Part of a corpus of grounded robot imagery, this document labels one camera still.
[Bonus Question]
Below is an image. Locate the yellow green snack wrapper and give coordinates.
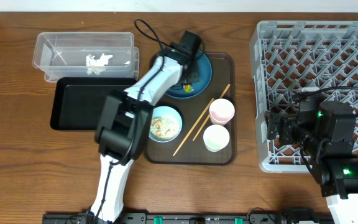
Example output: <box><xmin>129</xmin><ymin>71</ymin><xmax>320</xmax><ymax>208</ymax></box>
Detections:
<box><xmin>183</xmin><ymin>85</ymin><xmax>194</xmax><ymax>93</ymax></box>

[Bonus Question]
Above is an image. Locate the pink plastic cup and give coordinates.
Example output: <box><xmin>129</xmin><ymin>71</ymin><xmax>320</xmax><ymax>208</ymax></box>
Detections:
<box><xmin>210</xmin><ymin>98</ymin><xmax>235</xmax><ymax>126</ymax></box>

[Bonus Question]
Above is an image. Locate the light green plastic cup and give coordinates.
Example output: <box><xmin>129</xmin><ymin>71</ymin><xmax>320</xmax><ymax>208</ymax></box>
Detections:
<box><xmin>203</xmin><ymin>124</ymin><xmax>230</xmax><ymax>152</ymax></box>

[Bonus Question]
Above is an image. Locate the white tissue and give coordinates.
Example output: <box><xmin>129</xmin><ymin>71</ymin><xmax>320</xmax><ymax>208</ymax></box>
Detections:
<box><xmin>86</xmin><ymin>54</ymin><xmax>113</xmax><ymax>75</ymax></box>

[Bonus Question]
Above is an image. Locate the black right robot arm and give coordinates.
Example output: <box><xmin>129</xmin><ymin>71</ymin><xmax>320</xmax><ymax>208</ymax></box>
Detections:
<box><xmin>265</xmin><ymin>96</ymin><xmax>358</xmax><ymax>223</ymax></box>

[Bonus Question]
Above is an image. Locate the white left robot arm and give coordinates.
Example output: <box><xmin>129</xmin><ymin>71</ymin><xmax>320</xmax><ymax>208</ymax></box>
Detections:
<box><xmin>87</xmin><ymin>44</ymin><xmax>204</xmax><ymax>223</ymax></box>

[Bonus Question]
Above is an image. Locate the grey dishwasher rack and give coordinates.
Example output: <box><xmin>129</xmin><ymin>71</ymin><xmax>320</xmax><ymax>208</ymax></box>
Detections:
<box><xmin>250</xmin><ymin>21</ymin><xmax>358</xmax><ymax>173</ymax></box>

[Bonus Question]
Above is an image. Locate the dark blue plate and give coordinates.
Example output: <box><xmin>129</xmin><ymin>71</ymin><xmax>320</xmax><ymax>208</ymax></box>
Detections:
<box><xmin>165</xmin><ymin>50</ymin><xmax>212</xmax><ymax>99</ymax></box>

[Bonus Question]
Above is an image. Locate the long wooden chopstick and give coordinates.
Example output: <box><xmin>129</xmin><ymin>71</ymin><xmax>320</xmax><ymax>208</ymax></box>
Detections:
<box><xmin>172</xmin><ymin>98</ymin><xmax>215</xmax><ymax>157</ymax></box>

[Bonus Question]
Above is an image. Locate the short wooden chopstick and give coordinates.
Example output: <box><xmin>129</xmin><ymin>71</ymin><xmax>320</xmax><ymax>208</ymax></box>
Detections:
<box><xmin>192</xmin><ymin>84</ymin><xmax>231</xmax><ymax>141</ymax></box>

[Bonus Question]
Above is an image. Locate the light blue food bowl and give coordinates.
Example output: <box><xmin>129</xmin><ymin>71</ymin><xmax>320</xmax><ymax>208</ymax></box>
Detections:
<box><xmin>149</xmin><ymin>106</ymin><xmax>183</xmax><ymax>143</ymax></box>

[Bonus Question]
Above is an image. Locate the brown serving tray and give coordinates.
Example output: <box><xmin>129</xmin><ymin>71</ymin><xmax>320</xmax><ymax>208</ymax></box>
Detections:
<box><xmin>142</xmin><ymin>52</ymin><xmax>237</xmax><ymax>166</ymax></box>

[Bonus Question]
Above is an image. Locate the black rectangular tray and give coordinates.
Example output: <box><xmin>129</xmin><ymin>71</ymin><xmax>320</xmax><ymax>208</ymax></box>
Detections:
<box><xmin>50</xmin><ymin>77</ymin><xmax>137</xmax><ymax>131</ymax></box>

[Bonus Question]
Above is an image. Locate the clear plastic bin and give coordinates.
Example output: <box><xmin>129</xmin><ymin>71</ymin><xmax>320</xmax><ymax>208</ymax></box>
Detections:
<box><xmin>32</xmin><ymin>32</ymin><xmax>140</xmax><ymax>83</ymax></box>

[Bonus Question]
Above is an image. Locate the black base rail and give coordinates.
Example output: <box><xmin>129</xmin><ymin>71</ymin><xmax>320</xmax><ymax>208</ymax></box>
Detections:
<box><xmin>42</xmin><ymin>211</ymin><xmax>332</xmax><ymax>224</ymax></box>

